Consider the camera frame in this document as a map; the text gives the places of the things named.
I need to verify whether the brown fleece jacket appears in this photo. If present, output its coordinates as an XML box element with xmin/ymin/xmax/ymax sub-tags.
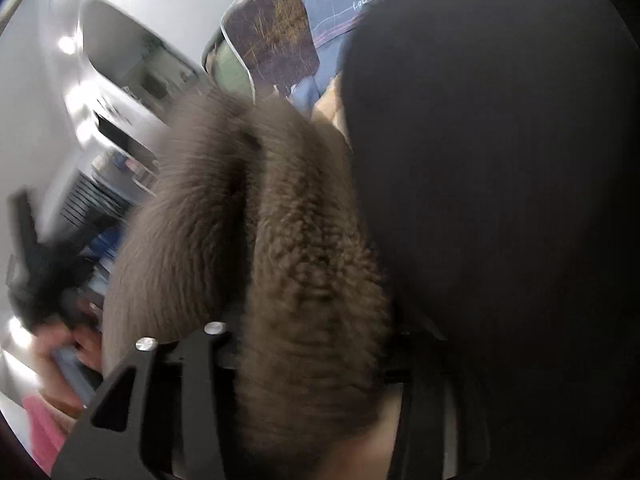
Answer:
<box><xmin>102</xmin><ymin>86</ymin><xmax>388</xmax><ymax>479</ymax></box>

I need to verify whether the black garment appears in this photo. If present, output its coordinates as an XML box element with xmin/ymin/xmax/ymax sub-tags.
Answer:
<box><xmin>342</xmin><ymin>0</ymin><xmax>639</xmax><ymax>479</ymax></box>

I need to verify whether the person's left hand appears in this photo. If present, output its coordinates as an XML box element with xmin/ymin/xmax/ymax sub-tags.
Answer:
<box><xmin>32</xmin><ymin>298</ymin><xmax>103</xmax><ymax>419</ymax></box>

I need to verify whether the white shelving rack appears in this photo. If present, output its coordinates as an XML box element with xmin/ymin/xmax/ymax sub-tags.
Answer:
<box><xmin>56</xmin><ymin>172</ymin><xmax>131</xmax><ymax>235</ymax></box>

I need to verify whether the green pillow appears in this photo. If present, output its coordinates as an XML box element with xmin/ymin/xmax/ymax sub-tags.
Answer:
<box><xmin>204</xmin><ymin>38</ymin><xmax>253</xmax><ymax>99</ymax></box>

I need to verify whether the dark patterned quilt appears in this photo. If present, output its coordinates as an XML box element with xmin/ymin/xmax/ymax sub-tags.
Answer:
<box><xmin>220</xmin><ymin>0</ymin><xmax>319</xmax><ymax>96</ymax></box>

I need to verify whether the blue plaid pillow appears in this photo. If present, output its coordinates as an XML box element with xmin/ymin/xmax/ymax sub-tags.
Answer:
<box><xmin>284</xmin><ymin>0</ymin><xmax>442</xmax><ymax>122</ymax></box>

